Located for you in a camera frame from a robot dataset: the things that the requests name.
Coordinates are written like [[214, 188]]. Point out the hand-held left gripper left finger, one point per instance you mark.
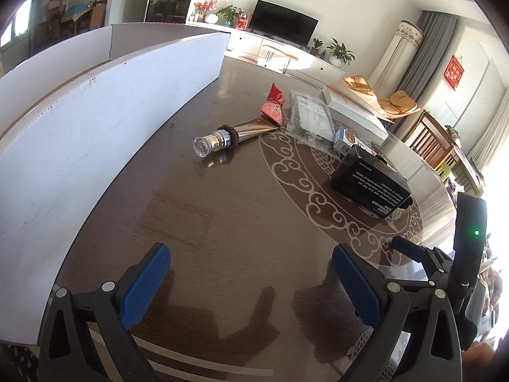
[[145, 282]]

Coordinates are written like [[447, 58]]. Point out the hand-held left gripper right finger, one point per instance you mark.
[[356, 284]]

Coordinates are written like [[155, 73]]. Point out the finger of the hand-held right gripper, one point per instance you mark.
[[409, 248]]

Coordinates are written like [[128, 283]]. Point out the black printed cardboard box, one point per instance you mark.
[[370, 185]]

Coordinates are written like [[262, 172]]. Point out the white board panel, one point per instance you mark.
[[79, 147]]

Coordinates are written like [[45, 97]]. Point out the phone case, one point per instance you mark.
[[310, 117]]

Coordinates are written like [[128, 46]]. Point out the person's right hand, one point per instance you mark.
[[493, 294]]

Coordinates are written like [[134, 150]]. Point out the wooden dining chair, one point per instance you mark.
[[431, 139]]

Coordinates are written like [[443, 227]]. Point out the blue and white small box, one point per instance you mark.
[[350, 139]]

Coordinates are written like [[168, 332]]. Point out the orange lounge chair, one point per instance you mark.
[[397, 101]]

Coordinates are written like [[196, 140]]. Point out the white flat box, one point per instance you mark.
[[358, 113]]

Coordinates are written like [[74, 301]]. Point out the gold tube with clear cap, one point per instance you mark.
[[238, 133]]

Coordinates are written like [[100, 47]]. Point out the grey curtain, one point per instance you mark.
[[437, 47]]

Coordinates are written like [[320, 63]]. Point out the covered standing air conditioner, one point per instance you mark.
[[399, 51]]

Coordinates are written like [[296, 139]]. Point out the red foil packet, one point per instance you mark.
[[273, 107]]

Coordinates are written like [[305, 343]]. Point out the large potted green plant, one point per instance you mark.
[[340, 51]]

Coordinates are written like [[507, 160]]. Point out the small potted green plant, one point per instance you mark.
[[317, 45]]

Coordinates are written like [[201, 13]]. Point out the oval wooden coffee table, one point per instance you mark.
[[280, 51]]

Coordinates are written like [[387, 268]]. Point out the black television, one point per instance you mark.
[[284, 22]]

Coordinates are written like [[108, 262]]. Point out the white television cabinet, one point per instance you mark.
[[246, 43]]

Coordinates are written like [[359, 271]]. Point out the red flowers in white vase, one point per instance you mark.
[[206, 10]]

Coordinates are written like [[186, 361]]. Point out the red gift box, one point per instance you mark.
[[243, 21]]

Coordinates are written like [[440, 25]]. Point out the blue patterned table cover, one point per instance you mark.
[[74, 12]]

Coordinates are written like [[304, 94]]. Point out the bushy green plant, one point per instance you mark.
[[229, 15]]

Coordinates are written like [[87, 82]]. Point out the window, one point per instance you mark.
[[16, 24]]

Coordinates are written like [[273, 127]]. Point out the red door poster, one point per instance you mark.
[[57, 0]]

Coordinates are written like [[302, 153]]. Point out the red wall hanging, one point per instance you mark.
[[454, 71]]

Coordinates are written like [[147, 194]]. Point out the wooden chair by wall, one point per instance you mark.
[[98, 14]]

